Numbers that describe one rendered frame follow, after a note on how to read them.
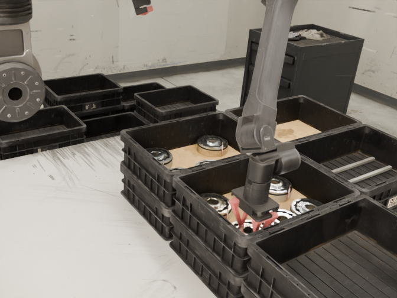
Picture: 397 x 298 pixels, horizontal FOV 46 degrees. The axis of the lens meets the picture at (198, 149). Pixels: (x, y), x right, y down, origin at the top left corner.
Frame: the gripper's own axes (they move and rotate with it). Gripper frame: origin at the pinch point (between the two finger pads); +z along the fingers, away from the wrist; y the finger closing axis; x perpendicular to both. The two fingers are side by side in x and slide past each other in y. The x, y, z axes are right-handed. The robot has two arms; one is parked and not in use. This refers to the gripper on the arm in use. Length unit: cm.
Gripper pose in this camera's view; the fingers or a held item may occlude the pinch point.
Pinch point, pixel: (249, 229)
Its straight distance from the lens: 113.2
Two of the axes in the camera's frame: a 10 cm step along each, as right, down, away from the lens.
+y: -5.7, -4.3, 7.0
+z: -1.0, 8.8, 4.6
